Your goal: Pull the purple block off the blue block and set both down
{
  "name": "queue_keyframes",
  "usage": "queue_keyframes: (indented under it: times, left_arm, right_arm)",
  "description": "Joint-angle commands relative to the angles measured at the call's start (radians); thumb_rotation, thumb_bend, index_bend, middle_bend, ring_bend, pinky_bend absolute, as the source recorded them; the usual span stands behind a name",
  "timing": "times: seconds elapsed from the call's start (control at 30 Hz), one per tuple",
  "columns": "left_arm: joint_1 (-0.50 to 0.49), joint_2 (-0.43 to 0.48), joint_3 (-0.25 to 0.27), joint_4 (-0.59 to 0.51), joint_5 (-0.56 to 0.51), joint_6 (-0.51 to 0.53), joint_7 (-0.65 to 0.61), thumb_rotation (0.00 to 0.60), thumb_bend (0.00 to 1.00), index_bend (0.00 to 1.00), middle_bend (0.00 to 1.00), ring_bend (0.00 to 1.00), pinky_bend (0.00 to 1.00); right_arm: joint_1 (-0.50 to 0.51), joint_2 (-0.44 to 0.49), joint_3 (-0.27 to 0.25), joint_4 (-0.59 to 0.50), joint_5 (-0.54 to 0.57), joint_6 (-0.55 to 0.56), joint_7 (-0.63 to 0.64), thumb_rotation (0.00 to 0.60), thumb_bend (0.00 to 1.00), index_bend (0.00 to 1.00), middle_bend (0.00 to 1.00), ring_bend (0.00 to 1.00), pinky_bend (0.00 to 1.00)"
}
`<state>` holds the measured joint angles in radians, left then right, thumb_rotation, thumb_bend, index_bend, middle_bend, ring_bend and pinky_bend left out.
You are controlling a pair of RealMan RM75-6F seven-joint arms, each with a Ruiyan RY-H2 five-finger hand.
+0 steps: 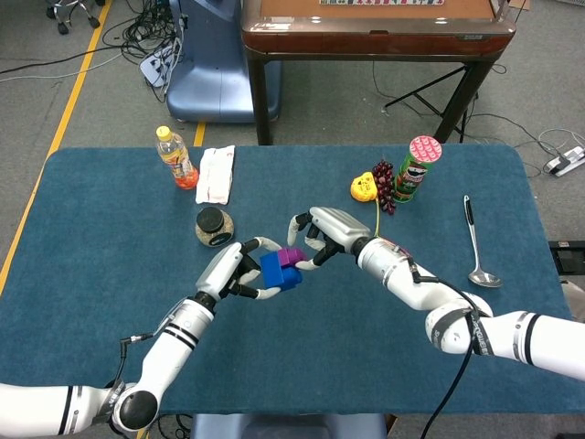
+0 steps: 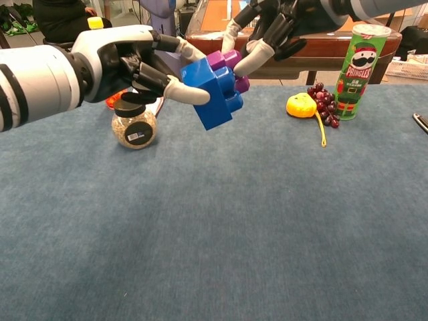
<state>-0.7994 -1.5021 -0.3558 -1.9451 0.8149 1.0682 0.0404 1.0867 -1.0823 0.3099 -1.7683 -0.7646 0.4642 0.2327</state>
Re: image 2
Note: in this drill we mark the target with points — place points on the dark red grape bunch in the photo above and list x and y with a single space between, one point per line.
324 103

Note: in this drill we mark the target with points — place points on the blue grey machine pedestal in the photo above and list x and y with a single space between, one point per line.
160 13

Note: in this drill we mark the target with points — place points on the cardboard box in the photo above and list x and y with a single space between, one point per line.
398 16

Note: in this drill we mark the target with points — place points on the seated person in black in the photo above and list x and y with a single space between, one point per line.
57 15

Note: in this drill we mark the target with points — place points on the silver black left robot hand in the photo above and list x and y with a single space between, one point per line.
110 50

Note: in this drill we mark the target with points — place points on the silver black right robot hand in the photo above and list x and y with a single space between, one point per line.
281 23

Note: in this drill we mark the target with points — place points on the green Pringles can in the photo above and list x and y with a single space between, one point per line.
359 77

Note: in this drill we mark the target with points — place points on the white plastic basket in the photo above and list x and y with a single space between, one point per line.
408 68

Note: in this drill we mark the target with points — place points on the blue building block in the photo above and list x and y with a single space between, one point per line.
214 100

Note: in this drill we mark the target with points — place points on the brown mahjong table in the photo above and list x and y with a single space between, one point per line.
334 45

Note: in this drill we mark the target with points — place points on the blue felt table cover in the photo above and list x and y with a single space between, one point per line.
234 217

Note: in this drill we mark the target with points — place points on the round glass jar black lid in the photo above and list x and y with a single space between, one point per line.
133 130

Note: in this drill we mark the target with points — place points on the orange drink bottle yellow cap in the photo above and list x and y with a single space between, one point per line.
95 23

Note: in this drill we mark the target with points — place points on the purple building block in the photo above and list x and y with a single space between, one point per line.
219 60

